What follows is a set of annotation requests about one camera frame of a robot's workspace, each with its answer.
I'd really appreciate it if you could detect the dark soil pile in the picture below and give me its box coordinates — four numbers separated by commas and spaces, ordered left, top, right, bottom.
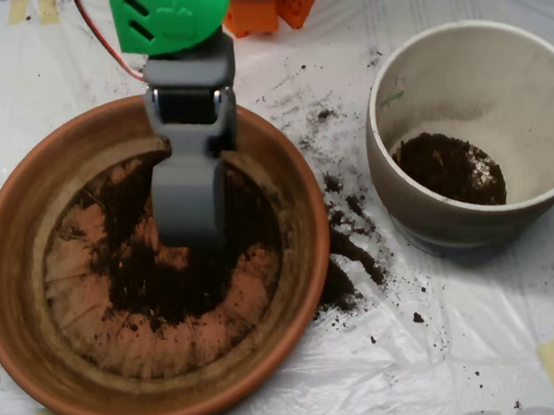
80, 161, 288, 337

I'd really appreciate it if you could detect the dark soil heap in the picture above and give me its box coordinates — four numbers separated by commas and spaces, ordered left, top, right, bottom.
390, 124, 509, 217

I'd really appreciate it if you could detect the spilled dark soil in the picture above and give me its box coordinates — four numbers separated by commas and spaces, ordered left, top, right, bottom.
298, 167, 397, 328

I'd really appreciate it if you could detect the terracotta plant saucer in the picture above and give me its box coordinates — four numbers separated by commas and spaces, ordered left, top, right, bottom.
0, 77, 349, 415

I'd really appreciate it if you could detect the white plant pot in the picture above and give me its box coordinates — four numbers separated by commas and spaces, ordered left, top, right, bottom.
356, 11, 554, 258

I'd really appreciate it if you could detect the clear plastic sheet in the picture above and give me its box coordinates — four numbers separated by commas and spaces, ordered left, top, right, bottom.
0, 0, 554, 415

